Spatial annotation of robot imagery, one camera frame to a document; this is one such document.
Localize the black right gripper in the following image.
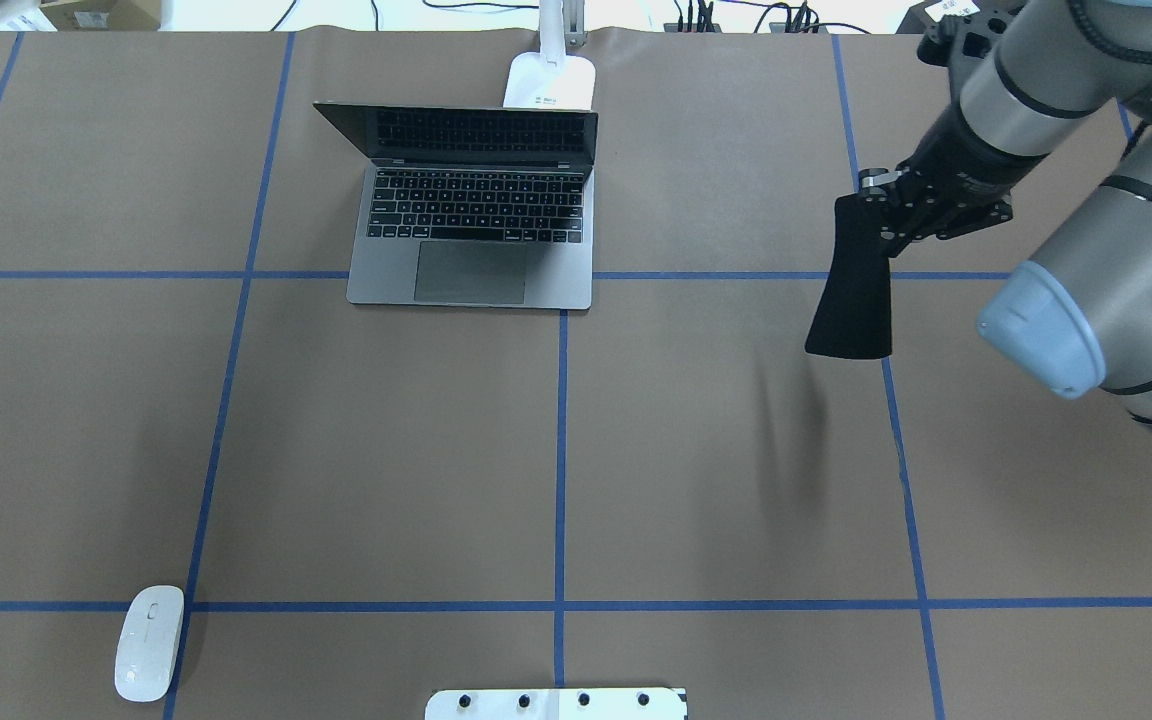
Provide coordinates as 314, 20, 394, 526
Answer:
858, 105, 1020, 258

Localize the black mouse pad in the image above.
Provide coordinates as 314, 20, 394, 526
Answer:
804, 194, 893, 361

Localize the grey laptop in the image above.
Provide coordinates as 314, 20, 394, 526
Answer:
314, 101, 599, 311

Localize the white computer mouse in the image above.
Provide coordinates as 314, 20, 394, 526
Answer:
113, 585, 185, 703

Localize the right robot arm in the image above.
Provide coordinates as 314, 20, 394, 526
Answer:
835, 1, 1152, 435

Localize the black usb hub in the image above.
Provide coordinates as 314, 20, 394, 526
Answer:
662, 1, 721, 35

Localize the cardboard box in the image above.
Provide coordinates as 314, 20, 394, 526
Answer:
38, 1, 162, 32

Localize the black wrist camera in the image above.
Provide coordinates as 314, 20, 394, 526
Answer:
915, 1, 1025, 100

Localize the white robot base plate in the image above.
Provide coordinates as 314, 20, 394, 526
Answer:
424, 687, 689, 719

